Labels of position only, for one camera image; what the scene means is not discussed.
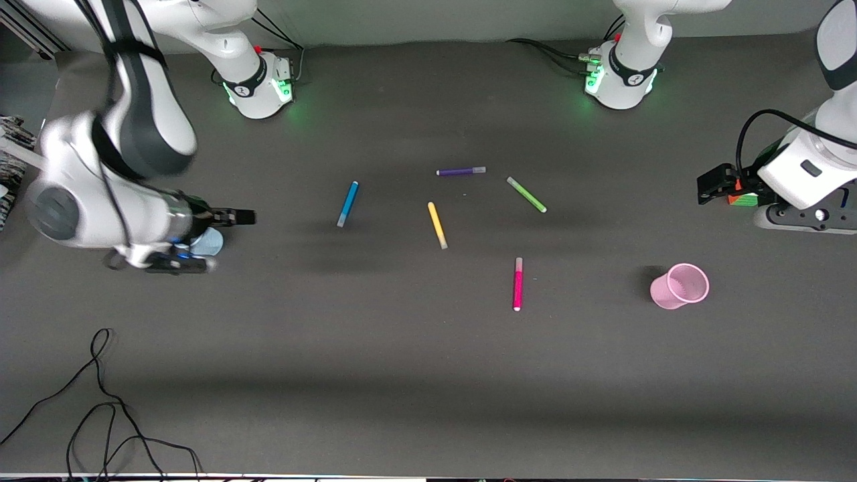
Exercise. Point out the yellow marker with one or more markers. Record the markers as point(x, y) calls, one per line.
point(436, 224)

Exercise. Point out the pink marker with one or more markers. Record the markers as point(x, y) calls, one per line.
point(517, 288)

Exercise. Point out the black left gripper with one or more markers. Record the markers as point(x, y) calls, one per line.
point(748, 180)

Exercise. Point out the pink plastic cup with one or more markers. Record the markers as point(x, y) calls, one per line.
point(664, 292)

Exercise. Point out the blue marker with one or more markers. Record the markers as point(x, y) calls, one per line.
point(348, 203)

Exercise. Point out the mottled grey white object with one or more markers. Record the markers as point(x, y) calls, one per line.
point(13, 174)

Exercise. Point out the multicoloured cube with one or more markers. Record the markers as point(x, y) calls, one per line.
point(743, 199)

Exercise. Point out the aluminium profile rail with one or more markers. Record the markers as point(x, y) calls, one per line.
point(27, 30)

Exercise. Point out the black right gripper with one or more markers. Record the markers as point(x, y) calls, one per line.
point(203, 215)

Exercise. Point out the green marker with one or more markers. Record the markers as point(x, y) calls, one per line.
point(527, 195)

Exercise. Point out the light blue plastic cup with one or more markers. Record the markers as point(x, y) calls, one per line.
point(209, 241)

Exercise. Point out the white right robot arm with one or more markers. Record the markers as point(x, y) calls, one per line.
point(137, 134)

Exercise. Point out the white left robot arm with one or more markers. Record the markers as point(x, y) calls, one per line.
point(629, 70)

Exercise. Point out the purple marker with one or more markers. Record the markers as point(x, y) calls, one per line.
point(458, 172)

